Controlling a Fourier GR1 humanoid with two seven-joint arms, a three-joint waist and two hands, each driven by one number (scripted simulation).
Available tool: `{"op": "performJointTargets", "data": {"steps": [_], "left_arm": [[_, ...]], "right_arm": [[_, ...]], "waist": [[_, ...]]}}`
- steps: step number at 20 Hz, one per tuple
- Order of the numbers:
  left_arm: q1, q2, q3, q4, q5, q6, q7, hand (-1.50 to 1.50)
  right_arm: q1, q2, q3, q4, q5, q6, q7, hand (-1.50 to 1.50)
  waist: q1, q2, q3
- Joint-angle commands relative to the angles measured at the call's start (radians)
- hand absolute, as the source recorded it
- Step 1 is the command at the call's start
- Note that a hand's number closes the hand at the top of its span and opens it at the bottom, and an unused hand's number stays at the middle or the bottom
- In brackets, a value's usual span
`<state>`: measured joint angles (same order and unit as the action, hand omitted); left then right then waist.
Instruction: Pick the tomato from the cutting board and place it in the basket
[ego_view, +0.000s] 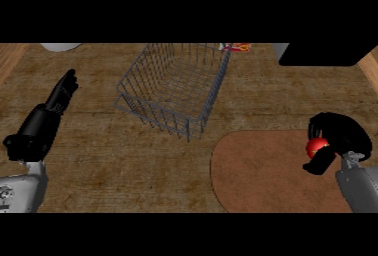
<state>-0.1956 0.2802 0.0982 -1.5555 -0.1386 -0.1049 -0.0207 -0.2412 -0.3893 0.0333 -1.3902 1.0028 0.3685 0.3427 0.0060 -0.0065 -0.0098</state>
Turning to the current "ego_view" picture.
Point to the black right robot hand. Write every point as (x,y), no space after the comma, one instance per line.
(345,131)

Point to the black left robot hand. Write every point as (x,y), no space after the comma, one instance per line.
(37,126)

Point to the red tomato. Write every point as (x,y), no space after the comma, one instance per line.
(315,147)

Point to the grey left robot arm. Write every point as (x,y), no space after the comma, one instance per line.
(23,191)

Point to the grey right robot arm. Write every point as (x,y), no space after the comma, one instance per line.
(358,186)

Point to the brown round cutting board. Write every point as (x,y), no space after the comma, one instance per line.
(275,173)

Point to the black appliance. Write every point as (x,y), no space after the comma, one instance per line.
(322,54)

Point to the white round object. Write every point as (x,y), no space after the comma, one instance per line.
(60,46)

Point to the pale grey object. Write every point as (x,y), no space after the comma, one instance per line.
(281,49)

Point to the red and yellow box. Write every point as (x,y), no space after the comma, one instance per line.
(237,47)

